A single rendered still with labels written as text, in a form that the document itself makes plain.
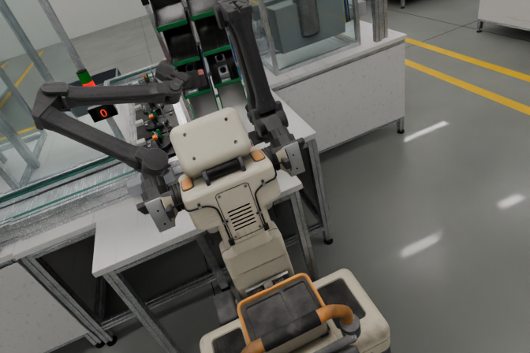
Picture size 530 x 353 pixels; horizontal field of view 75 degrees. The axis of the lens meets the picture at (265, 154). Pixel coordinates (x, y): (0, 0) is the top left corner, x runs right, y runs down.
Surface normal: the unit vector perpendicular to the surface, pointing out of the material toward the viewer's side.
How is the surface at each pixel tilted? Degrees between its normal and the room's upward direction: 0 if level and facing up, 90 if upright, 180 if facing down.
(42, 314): 90
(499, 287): 0
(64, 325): 90
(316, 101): 90
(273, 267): 82
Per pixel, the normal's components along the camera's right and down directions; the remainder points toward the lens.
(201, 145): 0.10, -0.18
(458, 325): -0.22, -0.79
